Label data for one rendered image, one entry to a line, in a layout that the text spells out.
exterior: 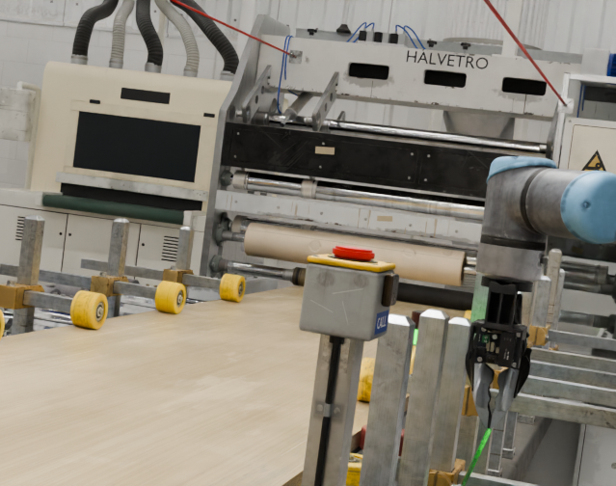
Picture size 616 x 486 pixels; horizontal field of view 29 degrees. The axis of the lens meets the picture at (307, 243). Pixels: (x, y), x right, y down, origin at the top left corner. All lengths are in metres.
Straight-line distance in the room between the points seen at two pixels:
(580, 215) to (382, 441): 0.39
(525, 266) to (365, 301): 0.59
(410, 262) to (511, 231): 2.59
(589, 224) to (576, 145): 2.59
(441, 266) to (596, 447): 0.80
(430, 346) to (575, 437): 2.74
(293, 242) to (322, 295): 3.23
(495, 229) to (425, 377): 0.22
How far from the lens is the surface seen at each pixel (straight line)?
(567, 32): 10.68
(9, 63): 11.67
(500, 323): 1.67
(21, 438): 1.67
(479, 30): 8.37
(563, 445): 4.36
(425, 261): 4.23
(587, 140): 4.14
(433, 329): 1.62
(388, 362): 1.38
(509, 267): 1.66
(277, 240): 4.36
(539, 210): 1.61
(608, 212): 1.57
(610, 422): 2.16
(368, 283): 1.10
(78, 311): 2.71
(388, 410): 1.39
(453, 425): 1.89
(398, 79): 4.56
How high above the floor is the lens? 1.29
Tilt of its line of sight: 3 degrees down
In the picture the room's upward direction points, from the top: 7 degrees clockwise
